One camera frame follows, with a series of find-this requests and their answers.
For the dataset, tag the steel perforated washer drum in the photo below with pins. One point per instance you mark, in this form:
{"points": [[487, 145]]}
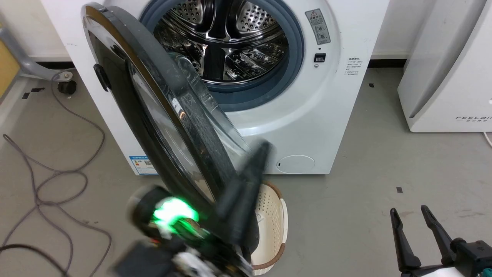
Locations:
{"points": [[215, 38]]}

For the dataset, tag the black round washing machine door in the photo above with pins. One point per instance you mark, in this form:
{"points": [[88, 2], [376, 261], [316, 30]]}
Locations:
{"points": [[127, 115]]}

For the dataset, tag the white laundry basket brown rim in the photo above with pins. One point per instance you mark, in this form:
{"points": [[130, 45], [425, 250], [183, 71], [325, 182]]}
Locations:
{"points": [[271, 219]]}

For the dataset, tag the white front-load washing machine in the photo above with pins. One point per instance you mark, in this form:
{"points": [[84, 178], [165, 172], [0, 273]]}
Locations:
{"points": [[326, 115]]}

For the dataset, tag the yellow wooden panel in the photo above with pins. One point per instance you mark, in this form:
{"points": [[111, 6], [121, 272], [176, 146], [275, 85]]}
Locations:
{"points": [[7, 69]]}

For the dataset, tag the white appliance with grey lettering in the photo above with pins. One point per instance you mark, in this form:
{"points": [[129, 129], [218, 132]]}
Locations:
{"points": [[442, 77]]}

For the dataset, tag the round white filter cover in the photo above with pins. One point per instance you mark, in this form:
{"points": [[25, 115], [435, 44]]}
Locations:
{"points": [[296, 164]]}

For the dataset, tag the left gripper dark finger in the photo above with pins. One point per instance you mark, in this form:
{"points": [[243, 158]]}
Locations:
{"points": [[246, 200]]}

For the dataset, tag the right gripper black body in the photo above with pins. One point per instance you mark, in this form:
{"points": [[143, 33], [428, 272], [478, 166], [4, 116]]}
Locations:
{"points": [[472, 257]]}

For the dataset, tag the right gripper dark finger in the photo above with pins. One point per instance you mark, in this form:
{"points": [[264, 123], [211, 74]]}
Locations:
{"points": [[403, 246], [440, 238]]}

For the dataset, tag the grey warning sticker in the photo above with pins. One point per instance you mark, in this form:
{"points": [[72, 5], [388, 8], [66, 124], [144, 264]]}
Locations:
{"points": [[318, 27]]}

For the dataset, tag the black door latch socket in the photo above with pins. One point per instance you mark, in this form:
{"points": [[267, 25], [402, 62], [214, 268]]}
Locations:
{"points": [[319, 57]]}

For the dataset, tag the blue energy label sticker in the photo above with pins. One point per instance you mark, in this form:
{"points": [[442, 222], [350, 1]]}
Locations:
{"points": [[143, 165]]}

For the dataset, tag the black caster wheel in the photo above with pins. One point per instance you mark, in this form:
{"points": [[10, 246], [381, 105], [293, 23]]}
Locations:
{"points": [[67, 87]]}

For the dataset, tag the grey metal furniture leg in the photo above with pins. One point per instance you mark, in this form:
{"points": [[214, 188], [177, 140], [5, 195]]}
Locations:
{"points": [[23, 63]]}

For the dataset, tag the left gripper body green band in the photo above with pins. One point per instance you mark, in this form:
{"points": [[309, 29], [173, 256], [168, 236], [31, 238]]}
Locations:
{"points": [[173, 215]]}

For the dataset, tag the grey rubber door gasket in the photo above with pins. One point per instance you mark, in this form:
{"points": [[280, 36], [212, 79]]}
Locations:
{"points": [[296, 50]]}

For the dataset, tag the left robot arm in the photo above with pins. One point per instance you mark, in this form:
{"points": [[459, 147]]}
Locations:
{"points": [[153, 261]]}

